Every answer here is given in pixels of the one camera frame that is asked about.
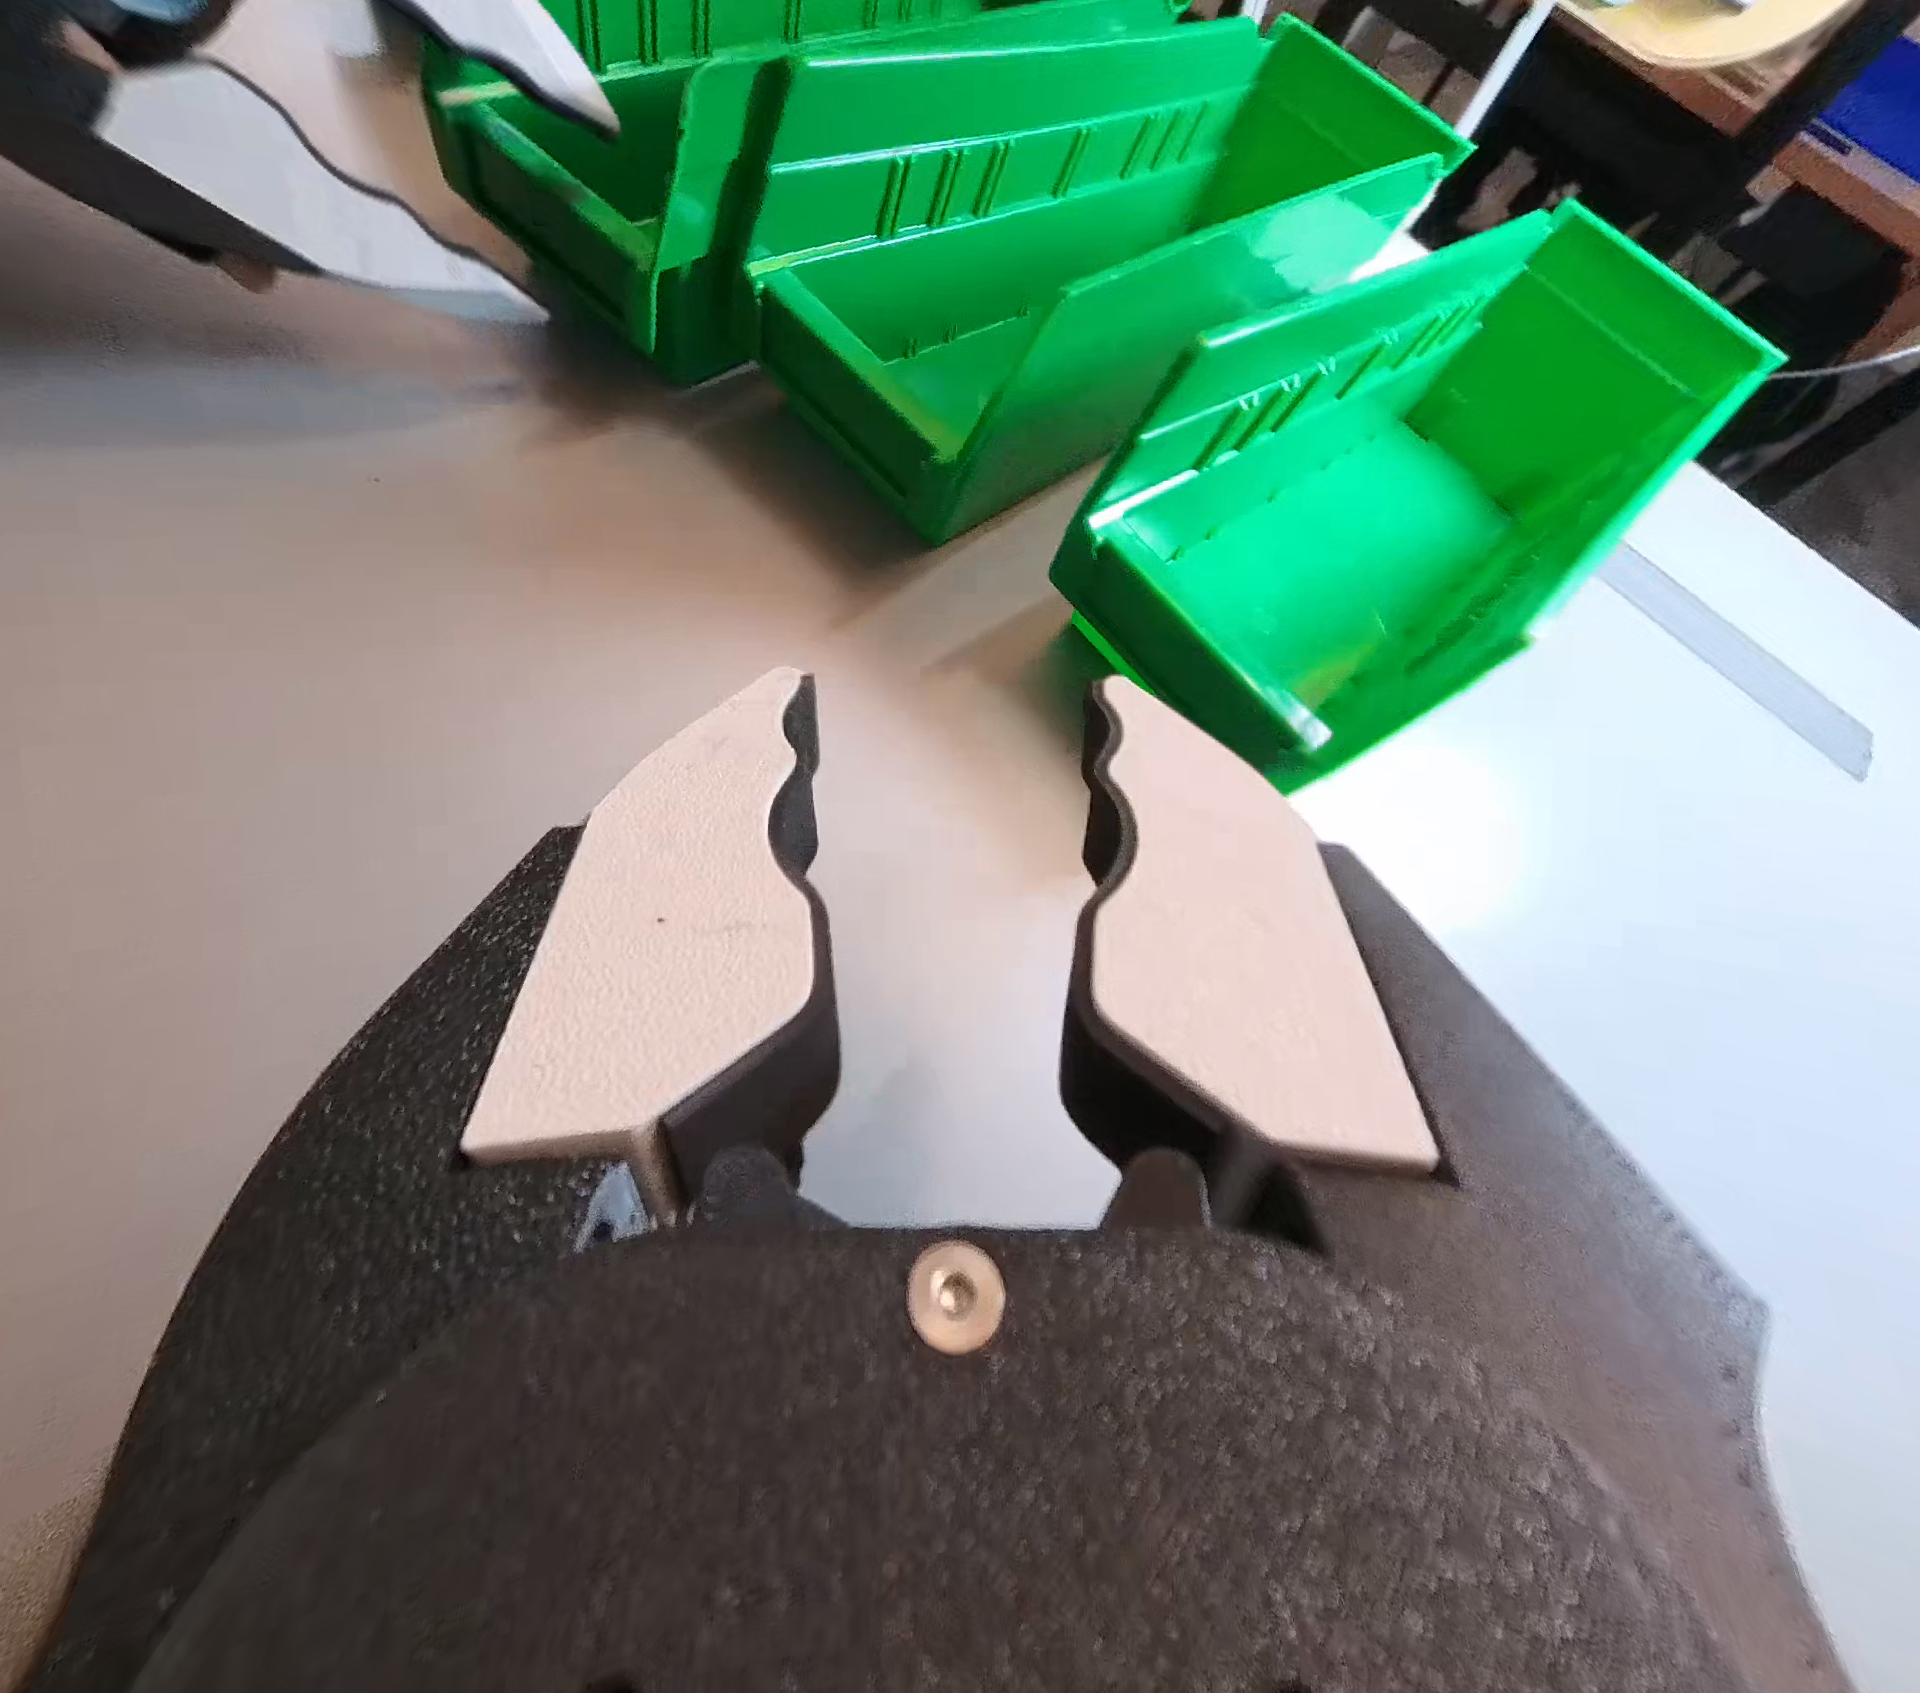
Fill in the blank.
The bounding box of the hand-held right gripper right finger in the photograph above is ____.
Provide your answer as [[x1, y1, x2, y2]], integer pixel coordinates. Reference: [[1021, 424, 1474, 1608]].
[[1058, 672, 1446, 1223]]

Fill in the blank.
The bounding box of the blue plastic bin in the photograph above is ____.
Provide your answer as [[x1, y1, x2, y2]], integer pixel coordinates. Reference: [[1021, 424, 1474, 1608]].
[[1806, 35, 1920, 169]]

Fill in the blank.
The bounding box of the long wooden table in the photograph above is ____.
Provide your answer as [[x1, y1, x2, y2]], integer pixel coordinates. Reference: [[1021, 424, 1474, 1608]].
[[1170, 0, 1920, 271]]

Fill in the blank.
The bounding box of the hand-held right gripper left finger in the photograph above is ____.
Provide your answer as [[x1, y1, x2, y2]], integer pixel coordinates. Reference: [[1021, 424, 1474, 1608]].
[[455, 667, 839, 1218]]

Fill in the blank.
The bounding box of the green plastic bin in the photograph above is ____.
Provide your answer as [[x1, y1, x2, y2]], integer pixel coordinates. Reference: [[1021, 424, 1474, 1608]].
[[416, 0, 1206, 392], [745, 13, 1476, 551], [1045, 197, 1789, 799]]

